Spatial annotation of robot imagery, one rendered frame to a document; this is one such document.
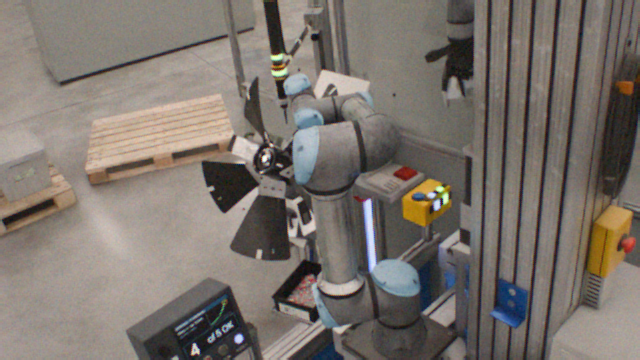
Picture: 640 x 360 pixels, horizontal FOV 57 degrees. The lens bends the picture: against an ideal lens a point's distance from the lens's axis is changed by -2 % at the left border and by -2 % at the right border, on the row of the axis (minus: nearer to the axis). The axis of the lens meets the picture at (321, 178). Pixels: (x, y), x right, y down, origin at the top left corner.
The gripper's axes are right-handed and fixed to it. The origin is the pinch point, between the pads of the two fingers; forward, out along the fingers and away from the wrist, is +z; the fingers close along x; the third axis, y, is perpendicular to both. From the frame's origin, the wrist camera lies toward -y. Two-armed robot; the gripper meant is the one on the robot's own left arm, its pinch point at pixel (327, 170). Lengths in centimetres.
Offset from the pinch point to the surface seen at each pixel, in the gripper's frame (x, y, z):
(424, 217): -18.7, 17.1, 31.6
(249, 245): 24.8, -27.4, 24.0
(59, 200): 288, -49, 115
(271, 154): 29.3, -1.0, 4.1
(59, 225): 269, -62, 120
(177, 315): -16, -65, -19
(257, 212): 27.5, -17.4, 17.8
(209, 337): -21, -64, -9
